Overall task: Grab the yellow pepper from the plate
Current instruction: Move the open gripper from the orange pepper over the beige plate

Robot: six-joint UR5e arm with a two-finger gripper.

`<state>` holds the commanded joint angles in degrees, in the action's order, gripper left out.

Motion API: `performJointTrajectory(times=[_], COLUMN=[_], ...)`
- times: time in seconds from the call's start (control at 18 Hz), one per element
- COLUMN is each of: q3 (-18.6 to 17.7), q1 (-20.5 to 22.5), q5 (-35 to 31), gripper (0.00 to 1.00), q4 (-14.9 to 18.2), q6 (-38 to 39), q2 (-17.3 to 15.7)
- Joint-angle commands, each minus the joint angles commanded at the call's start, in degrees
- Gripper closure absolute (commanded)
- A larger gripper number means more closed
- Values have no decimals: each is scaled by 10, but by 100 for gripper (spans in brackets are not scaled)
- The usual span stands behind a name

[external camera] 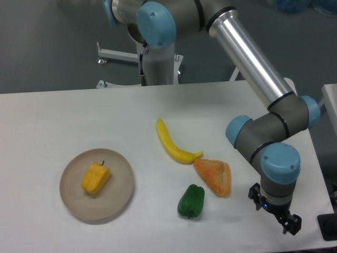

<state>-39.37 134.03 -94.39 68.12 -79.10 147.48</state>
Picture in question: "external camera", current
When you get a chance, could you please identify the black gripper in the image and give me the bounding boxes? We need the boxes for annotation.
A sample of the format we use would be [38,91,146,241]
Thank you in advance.
[248,183,302,236]

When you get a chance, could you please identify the yellow bell pepper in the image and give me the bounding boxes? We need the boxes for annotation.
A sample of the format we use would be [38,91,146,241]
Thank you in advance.
[82,160,111,195]

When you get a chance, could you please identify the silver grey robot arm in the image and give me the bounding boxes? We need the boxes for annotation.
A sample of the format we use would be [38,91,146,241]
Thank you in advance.
[102,1,320,235]

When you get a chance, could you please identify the orange bell pepper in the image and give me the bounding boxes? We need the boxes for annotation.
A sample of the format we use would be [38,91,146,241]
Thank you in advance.
[193,159,231,197]

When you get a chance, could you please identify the green bell pepper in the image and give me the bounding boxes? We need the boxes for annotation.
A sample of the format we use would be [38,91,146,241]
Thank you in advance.
[177,184,205,219]

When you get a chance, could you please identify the beige round plate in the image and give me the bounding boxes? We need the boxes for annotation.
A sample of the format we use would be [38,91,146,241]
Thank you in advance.
[60,149,135,223]

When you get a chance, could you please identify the black device at table edge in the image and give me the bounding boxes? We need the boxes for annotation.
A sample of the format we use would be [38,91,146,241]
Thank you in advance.
[317,213,336,241]

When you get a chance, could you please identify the yellow banana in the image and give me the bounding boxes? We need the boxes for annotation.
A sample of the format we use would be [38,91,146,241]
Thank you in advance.
[156,119,203,164]

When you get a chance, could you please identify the white table at right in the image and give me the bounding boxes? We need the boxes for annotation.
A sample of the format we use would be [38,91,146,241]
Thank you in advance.
[322,84,337,131]

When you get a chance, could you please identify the blue object top right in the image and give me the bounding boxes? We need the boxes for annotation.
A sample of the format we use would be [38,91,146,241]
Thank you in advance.
[269,0,336,17]

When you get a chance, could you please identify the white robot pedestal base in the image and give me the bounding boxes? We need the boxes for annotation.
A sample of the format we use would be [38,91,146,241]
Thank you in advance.
[96,42,184,86]

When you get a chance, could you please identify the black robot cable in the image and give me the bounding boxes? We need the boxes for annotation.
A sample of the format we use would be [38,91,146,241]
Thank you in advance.
[138,39,148,86]

